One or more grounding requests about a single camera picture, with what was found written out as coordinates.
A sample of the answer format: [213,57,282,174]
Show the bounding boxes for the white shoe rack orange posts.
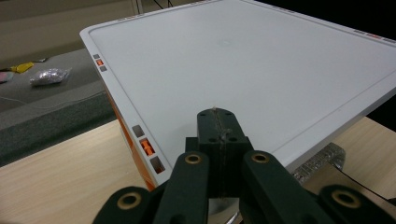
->
[78,0,396,192]

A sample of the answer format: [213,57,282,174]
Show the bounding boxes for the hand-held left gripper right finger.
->
[214,107,255,199]

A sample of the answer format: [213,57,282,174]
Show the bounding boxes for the clear plastic bag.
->
[29,67,73,87]

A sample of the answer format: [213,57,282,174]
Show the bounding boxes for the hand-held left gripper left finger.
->
[185,107,224,199]

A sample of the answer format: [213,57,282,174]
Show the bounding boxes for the yellow packet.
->
[8,61,35,75]

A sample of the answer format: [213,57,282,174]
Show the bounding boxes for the pink packet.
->
[0,71,15,84]

